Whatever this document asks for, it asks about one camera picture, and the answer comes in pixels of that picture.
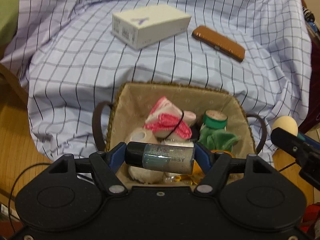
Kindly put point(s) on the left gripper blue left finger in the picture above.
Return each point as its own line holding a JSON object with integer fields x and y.
{"x": 117, "y": 156}

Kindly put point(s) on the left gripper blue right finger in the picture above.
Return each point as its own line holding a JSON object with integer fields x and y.
{"x": 203, "y": 157}

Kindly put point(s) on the green cloth with tape roll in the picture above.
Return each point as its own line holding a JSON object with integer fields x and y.
{"x": 213, "y": 134}

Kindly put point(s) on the cream sponge green handle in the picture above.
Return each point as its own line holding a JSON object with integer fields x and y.
{"x": 289, "y": 124}

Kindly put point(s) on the white fluffy plush toy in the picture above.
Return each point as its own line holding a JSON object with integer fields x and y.
{"x": 136, "y": 152}

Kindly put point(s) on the white pink-trimmed cloth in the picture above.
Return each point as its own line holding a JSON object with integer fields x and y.
{"x": 167, "y": 121}

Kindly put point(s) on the orange scrunchie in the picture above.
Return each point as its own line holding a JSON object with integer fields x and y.
{"x": 192, "y": 179}

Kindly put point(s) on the white wrapped gauze packet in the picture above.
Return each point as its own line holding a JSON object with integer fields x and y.
{"x": 178, "y": 143}

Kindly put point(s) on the woven fabric-lined basket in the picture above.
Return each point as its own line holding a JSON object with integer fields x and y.
{"x": 113, "y": 122}

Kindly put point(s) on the brown leather case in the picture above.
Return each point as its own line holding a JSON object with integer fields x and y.
{"x": 219, "y": 42}

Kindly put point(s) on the checkered light blue cloth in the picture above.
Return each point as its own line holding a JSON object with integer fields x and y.
{"x": 66, "y": 57}

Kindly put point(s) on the blue object in bowl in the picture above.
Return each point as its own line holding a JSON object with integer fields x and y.
{"x": 314, "y": 30}

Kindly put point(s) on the white cardboard box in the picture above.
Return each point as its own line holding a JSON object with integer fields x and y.
{"x": 144, "y": 26}

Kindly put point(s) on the black white patterned item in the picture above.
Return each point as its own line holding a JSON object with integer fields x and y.
{"x": 308, "y": 15}

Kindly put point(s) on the green cushion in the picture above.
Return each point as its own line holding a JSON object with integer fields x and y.
{"x": 9, "y": 20}

